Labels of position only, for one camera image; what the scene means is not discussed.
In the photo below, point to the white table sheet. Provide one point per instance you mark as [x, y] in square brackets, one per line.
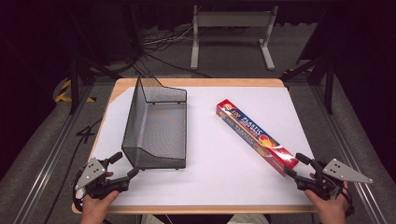
[218, 174]

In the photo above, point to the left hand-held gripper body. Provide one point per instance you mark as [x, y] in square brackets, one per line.
[91, 173]

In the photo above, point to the black metal stand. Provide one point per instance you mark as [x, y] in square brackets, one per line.
[74, 81]
[328, 84]

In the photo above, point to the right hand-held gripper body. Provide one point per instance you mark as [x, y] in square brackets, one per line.
[344, 172]

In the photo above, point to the aluminium floor rail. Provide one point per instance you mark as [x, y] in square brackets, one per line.
[351, 155]
[53, 155]

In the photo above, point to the yellow black striped tape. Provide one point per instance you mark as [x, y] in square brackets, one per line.
[63, 92]

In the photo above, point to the grey metal stand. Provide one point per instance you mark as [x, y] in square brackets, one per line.
[232, 19]

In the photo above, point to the person's right hand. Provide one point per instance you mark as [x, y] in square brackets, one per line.
[327, 207]

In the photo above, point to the red blue plastic wrap box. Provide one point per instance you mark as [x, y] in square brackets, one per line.
[252, 133]

